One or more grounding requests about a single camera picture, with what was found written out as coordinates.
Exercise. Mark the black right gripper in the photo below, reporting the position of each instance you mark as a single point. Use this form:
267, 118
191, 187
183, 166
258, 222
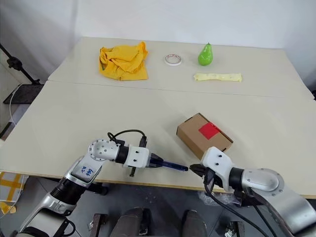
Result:
211, 178

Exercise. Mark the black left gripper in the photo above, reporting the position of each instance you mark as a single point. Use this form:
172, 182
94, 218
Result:
151, 166

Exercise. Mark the blue pen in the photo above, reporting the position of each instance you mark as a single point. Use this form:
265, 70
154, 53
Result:
172, 165

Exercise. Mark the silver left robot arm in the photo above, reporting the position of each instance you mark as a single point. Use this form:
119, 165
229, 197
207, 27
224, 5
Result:
84, 172

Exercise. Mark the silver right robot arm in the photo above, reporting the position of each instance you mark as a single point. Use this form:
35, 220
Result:
266, 180

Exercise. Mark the brown cardboard box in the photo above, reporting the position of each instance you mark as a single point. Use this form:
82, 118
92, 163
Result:
190, 133

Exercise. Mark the red tape patch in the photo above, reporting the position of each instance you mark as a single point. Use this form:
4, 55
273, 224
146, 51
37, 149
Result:
208, 130

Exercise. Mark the white tape roll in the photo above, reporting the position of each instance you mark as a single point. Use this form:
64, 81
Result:
168, 62

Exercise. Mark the yellow white checked box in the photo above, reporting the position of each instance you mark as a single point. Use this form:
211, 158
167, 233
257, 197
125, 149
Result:
10, 185

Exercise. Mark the clear plastic wrap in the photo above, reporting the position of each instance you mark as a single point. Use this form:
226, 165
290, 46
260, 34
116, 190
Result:
222, 197

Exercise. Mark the dark rounded shape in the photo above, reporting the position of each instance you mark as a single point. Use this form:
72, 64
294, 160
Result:
195, 223
133, 222

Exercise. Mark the black caster wheel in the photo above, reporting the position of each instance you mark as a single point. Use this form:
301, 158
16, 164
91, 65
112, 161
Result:
101, 190

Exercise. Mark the pale yellow holed strip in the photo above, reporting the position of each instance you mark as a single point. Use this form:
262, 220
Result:
217, 77

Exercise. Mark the crumpled yellow cloth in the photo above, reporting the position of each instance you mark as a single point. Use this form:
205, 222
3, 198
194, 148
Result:
123, 64

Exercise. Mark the green pear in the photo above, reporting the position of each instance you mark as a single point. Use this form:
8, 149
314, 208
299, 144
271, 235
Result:
205, 56

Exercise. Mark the black metal bar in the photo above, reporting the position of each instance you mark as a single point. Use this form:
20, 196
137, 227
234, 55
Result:
5, 130

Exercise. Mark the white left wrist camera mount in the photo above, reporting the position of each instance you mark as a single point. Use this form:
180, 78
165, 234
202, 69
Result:
138, 156

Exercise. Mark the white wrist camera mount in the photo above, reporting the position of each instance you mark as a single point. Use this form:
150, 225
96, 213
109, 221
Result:
217, 160
138, 156

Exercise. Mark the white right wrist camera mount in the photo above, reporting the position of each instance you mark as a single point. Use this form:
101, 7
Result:
217, 160

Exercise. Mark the dark metal bracket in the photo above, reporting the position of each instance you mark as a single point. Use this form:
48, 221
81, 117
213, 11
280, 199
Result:
237, 229
100, 224

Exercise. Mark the black stand base plate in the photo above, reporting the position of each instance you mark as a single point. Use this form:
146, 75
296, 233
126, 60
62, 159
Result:
22, 93

